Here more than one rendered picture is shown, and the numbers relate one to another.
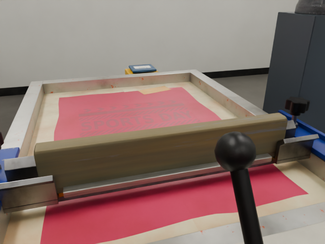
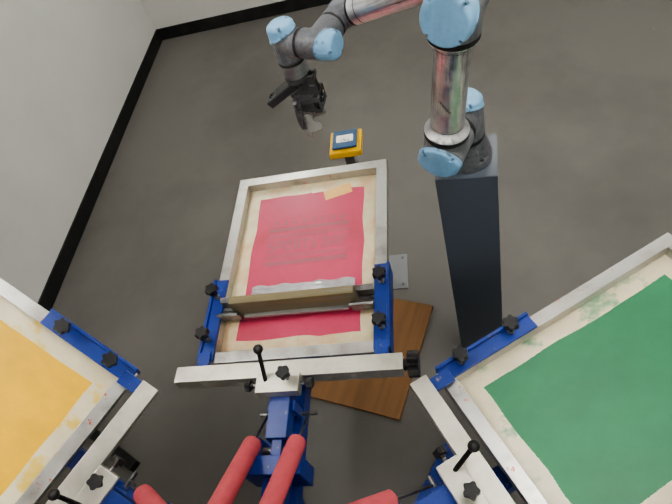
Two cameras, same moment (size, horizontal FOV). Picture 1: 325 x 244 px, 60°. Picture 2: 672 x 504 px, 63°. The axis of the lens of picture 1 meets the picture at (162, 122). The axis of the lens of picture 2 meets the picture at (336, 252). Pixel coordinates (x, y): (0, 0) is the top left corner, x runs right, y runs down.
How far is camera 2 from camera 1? 1.44 m
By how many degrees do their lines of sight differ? 39
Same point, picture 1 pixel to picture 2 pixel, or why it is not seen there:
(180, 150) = (294, 303)
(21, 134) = (230, 264)
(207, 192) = (312, 321)
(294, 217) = (327, 347)
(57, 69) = not seen: outside the picture
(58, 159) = (238, 306)
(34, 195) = (232, 317)
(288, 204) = (345, 336)
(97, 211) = (260, 323)
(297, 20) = not seen: hidden behind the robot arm
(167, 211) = (289, 329)
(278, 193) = (346, 328)
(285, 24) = not seen: hidden behind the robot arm
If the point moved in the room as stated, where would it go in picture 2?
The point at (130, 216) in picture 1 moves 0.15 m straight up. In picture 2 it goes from (272, 329) to (256, 305)
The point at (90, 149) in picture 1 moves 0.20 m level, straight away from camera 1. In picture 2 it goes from (250, 303) to (258, 252)
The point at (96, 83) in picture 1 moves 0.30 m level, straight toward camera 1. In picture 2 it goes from (289, 182) to (277, 245)
